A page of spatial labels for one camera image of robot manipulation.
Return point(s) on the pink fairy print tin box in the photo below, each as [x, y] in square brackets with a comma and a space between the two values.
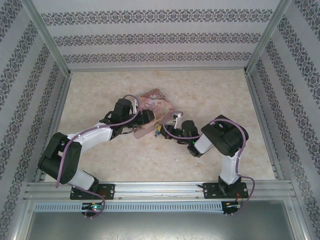
[156, 105]

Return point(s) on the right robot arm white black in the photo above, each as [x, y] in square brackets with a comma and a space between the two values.
[225, 140]

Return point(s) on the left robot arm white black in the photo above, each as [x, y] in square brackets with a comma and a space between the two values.
[92, 133]

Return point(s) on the small circuit board black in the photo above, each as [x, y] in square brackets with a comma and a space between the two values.
[231, 205]

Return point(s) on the grey metal sheet tray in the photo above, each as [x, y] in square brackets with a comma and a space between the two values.
[160, 227]

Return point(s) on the small circuit board green light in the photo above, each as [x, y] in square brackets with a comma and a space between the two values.
[93, 207]

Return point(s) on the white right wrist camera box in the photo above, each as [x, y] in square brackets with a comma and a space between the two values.
[178, 120]

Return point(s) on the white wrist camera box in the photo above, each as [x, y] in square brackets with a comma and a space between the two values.
[135, 104]
[178, 120]

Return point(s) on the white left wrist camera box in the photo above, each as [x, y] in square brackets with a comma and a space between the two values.
[135, 104]

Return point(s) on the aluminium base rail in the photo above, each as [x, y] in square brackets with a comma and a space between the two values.
[157, 190]

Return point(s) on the aluminium side rail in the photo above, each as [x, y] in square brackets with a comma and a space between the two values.
[257, 105]
[61, 105]

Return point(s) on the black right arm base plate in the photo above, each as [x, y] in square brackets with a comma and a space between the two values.
[211, 191]

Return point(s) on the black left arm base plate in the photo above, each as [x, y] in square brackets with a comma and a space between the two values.
[108, 191]

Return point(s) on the aluminium frame post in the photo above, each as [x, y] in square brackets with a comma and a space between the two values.
[50, 40]
[266, 37]

